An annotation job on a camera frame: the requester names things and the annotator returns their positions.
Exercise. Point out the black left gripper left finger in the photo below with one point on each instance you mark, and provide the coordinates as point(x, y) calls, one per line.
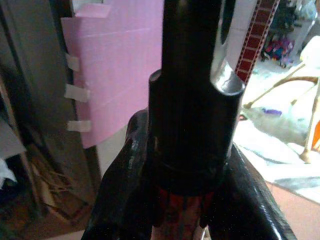
point(117, 180)

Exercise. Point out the orange object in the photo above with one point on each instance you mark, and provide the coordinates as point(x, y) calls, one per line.
point(317, 138)

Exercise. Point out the dark wooden door frame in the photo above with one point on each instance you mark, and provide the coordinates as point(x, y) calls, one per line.
point(40, 82)

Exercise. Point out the white floor mat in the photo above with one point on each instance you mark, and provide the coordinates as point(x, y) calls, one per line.
point(277, 160)

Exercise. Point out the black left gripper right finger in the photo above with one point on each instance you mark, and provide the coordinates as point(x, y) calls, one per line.
point(260, 200)

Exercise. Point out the colourful clothes pile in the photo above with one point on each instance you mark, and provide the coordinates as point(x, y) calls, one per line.
point(277, 48)

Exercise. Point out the grey white paper sheet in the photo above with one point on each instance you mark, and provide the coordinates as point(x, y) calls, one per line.
point(10, 147)

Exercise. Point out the red brick-pattern strip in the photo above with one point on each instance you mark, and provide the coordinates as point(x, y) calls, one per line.
point(255, 42)

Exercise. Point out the white tape strip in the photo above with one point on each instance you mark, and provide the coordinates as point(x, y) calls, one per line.
point(79, 125)
point(73, 62)
point(77, 93)

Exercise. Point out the white crumpled plastic bag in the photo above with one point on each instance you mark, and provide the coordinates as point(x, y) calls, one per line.
point(280, 122)

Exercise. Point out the pink paper sheet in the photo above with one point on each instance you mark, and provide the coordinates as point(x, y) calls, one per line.
point(120, 75)

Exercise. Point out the light wooden frame stand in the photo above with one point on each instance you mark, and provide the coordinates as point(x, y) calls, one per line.
point(311, 120)

